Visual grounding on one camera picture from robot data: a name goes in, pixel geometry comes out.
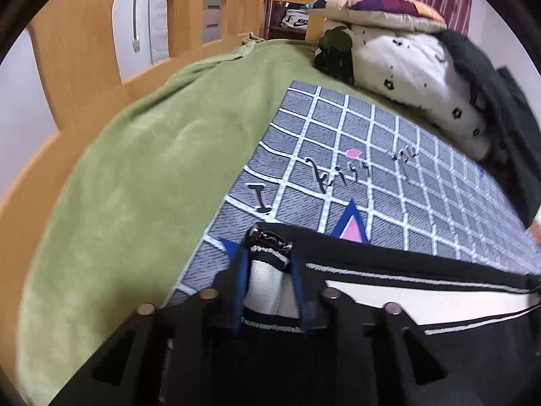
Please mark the grey grid printed blanket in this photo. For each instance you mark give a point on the grey grid printed blanket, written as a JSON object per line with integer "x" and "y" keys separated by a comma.
{"x": 380, "y": 156}

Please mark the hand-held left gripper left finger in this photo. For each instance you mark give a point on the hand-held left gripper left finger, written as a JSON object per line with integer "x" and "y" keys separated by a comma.
{"x": 238, "y": 292}

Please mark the green fleece blanket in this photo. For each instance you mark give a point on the green fleece blanket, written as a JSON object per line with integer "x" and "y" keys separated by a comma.
{"x": 148, "y": 177}

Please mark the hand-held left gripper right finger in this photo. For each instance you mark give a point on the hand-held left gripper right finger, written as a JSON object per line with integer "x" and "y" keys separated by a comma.
{"x": 301, "y": 300}

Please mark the black pants white waistband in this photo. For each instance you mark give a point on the black pants white waistband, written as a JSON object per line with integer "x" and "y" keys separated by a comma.
{"x": 465, "y": 368}

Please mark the colourful patterned pillow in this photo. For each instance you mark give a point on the colourful patterned pillow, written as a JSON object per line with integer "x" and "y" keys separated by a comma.
{"x": 380, "y": 8}

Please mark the white printed bag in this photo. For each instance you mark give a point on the white printed bag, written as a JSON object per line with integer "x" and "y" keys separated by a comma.
{"x": 296, "y": 19}

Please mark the black jacket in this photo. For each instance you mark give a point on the black jacket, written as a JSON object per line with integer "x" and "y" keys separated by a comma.
{"x": 507, "y": 114}

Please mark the wooden bed frame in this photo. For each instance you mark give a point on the wooden bed frame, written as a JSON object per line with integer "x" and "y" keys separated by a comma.
{"x": 84, "y": 50}

